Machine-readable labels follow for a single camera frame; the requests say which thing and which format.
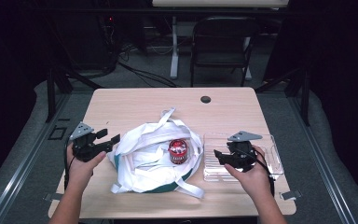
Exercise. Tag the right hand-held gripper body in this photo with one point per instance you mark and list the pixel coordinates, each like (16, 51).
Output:
(241, 152)

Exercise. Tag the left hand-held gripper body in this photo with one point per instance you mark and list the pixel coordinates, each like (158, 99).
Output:
(85, 149)

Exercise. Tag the clear plastic tray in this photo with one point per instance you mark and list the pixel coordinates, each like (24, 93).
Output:
(213, 169)

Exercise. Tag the white cloth tote bag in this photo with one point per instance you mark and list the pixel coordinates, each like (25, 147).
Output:
(155, 155)

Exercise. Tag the red can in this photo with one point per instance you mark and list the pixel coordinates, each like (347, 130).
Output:
(178, 151)

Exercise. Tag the person's left hand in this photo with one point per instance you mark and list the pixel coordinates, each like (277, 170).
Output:
(81, 169)

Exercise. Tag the person's right hand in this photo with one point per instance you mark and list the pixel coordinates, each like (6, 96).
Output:
(254, 180)

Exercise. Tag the black metal stand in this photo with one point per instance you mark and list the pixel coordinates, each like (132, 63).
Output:
(301, 93)
(54, 87)

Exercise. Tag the black folding chair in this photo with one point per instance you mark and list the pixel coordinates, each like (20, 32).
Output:
(222, 46)

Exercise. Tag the white desk with metal legs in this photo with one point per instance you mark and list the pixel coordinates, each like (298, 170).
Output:
(174, 46)

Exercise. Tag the aluminium floor rail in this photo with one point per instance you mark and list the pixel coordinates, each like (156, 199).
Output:
(18, 174)
(323, 168)

